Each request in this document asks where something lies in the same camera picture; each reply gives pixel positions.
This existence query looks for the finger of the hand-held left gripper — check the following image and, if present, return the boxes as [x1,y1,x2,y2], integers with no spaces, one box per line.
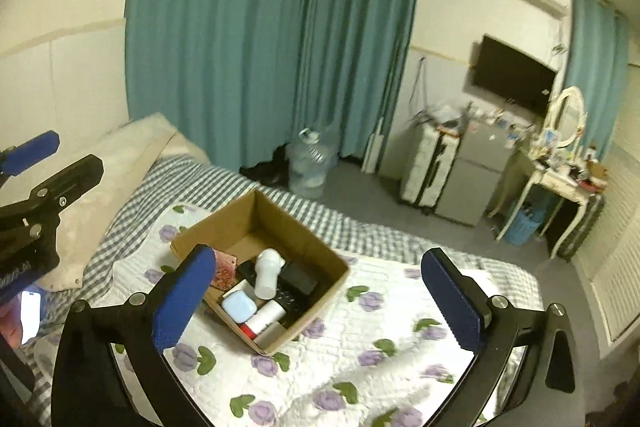
[0,154,104,233]
[0,130,61,178]

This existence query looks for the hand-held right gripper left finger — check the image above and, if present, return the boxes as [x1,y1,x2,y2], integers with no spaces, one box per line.
[51,244,217,427]

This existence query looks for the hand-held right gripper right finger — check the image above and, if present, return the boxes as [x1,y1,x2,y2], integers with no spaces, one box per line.
[421,248,586,427]

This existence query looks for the pink hair tie packet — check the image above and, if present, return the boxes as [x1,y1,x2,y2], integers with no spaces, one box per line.
[207,249,239,290]

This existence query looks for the light blue earbuds case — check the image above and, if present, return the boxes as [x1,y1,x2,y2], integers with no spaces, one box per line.
[221,289,257,324]

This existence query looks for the white bottle with red cap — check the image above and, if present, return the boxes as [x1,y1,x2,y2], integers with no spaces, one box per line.
[239,299,286,340]

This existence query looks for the white handheld device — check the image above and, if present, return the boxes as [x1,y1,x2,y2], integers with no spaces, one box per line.
[254,248,286,300]

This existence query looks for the black remote control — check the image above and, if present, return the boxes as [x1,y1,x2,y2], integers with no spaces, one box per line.
[236,258,308,317]

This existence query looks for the black power adapter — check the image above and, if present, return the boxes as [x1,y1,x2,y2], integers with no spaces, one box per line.
[280,261,321,295]

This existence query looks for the cardboard box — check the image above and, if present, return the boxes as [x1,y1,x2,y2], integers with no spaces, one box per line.
[170,188,351,356]

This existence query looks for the beige pillow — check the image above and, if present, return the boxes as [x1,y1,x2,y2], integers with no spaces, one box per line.
[37,112,211,293]

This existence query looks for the white padded headboard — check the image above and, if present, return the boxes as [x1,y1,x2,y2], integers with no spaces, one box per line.
[0,18,130,158]

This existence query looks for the blue waste bin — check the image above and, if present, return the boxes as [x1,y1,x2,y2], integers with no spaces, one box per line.
[501,206,545,248]

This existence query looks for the white floral quilt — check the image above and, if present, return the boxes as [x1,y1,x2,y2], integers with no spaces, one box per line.
[107,202,543,427]

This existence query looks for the grey checked bed sheet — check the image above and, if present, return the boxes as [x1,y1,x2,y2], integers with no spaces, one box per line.
[20,154,501,427]

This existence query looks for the grey refrigerator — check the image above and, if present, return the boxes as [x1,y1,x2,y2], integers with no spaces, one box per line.
[435,122,521,228]

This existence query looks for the white suitcase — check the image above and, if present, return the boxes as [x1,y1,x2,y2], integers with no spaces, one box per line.
[399,119,463,212]

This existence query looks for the black suitcase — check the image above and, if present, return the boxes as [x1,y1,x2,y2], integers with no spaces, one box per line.
[555,194,606,260]

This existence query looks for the dark cloth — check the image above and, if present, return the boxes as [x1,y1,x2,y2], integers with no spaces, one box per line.
[240,144,292,186]

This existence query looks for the white dressing table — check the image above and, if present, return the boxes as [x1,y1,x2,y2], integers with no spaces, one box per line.
[487,142,603,243]

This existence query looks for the white folded board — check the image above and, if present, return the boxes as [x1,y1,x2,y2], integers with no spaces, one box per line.
[361,117,387,175]

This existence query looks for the white louvred wardrobe doors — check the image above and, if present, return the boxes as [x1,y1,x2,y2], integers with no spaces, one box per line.
[572,139,640,348]

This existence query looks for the clear water jug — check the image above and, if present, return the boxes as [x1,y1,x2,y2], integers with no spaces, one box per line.
[287,127,338,200]

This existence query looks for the teal curtain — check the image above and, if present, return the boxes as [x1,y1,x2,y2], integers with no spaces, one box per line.
[295,0,426,158]
[125,0,321,165]
[562,0,631,158]

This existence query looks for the oval white-framed mirror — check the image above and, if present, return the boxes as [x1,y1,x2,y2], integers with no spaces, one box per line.
[542,87,587,148]

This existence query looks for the hanging black cables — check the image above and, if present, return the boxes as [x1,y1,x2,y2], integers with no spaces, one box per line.
[411,55,431,128]

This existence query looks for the black wall television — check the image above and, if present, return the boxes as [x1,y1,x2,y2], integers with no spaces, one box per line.
[471,34,558,118]

